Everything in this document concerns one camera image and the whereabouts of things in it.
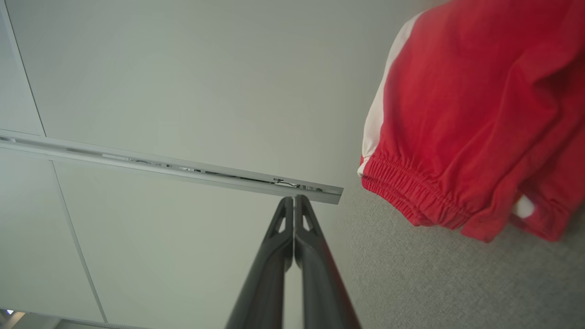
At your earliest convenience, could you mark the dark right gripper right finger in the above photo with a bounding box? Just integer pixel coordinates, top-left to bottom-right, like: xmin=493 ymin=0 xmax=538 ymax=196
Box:
xmin=294 ymin=195 xmax=362 ymax=329

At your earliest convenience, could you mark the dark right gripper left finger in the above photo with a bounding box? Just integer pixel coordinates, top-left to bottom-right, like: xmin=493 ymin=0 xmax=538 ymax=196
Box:
xmin=225 ymin=196 xmax=294 ymax=329

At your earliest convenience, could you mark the red shorts white stripe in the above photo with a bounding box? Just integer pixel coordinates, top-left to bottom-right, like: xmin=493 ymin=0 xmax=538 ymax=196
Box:
xmin=357 ymin=0 xmax=585 ymax=243

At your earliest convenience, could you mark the grey fabric sofa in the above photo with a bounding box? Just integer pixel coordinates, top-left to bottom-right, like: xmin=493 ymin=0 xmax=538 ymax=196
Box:
xmin=315 ymin=180 xmax=585 ymax=329

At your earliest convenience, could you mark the silver metal rail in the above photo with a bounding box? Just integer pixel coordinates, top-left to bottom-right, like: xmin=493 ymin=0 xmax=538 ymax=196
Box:
xmin=0 ymin=129 xmax=344 ymax=205

